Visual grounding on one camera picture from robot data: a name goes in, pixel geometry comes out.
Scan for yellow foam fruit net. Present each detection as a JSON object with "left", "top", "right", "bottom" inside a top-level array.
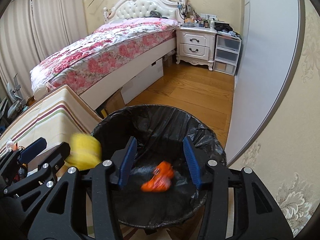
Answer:
[{"left": 65, "top": 133, "right": 102, "bottom": 171}]

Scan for orange wrapper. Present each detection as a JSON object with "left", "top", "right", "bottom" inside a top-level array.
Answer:
[{"left": 140, "top": 161, "right": 175, "bottom": 193}]

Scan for black bag trash bin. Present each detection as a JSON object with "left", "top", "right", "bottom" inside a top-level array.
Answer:
[{"left": 90, "top": 104, "right": 227, "bottom": 230}]

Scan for striped bed cover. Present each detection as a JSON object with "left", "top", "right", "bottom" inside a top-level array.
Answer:
[{"left": 0, "top": 84, "right": 103, "bottom": 178}]

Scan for brown cardboard box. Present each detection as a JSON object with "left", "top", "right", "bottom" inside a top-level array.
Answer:
[{"left": 101, "top": 89, "right": 126, "bottom": 118}]

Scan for grey desk chair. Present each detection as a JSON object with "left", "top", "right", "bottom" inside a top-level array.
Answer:
[{"left": 7, "top": 74, "right": 28, "bottom": 120}]

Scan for white under-bed storage box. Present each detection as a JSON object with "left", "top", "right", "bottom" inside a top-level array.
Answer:
[{"left": 120, "top": 59, "right": 163, "bottom": 104}]

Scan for white bedside nightstand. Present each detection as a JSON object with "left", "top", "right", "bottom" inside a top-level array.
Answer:
[{"left": 176, "top": 27, "right": 217, "bottom": 72}]

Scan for clear plastic drawer unit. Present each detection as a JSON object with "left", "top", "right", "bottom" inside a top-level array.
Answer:
[{"left": 213, "top": 33, "right": 242, "bottom": 76}]

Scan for floral pink quilt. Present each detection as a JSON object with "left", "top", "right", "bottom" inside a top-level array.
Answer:
[{"left": 30, "top": 17, "right": 179, "bottom": 98}]

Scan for nightstand clutter bottles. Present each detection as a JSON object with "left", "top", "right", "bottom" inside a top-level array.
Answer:
[{"left": 177, "top": 2, "right": 240, "bottom": 37}]

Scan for beige window curtain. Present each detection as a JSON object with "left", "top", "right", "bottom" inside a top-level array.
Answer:
[{"left": 1, "top": 0, "right": 88, "bottom": 99}]

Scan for grey sliding wardrobe door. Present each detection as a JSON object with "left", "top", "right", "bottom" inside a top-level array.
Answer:
[{"left": 225, "top": 0, "right": 304, "bottom": 164}]

